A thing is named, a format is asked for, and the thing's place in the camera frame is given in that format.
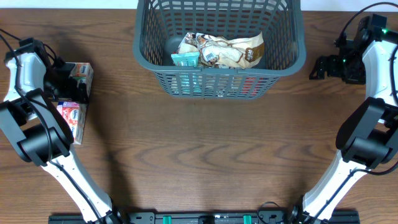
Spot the Kleenex tissue multipack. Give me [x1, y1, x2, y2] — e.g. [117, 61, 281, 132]
[57, 63, 94, 145]

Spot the red spaghetti package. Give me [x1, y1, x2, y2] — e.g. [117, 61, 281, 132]
[240, 77, 268, 96]

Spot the teal wet wipes pack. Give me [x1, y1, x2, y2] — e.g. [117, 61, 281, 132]
[170, 51, 201, 94]

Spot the beige snack bag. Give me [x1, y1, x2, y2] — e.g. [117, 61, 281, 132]
[196, 33, 226, 68]

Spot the white brown snack bag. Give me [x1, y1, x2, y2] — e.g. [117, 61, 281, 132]
[175, 32, 199, 54]

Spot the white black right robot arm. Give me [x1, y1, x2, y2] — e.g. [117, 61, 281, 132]
[286, 14, 397, 223]

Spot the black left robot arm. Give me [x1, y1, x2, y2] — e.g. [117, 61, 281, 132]
[1, 38, 124, 223]

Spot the grey plastic basket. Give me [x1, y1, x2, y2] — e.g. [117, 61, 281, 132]
[133, 0, 306, 99]

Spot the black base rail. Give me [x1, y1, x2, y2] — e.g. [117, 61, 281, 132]
[48, 210, 361, 224]

